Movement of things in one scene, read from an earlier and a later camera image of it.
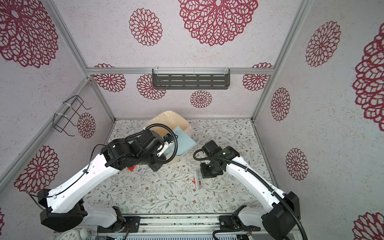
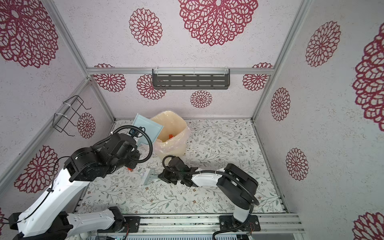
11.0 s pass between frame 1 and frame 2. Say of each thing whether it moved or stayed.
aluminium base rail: stayed
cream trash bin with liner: stayed
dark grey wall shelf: stayed
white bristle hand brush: moved
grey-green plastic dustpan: moved
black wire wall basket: stayed
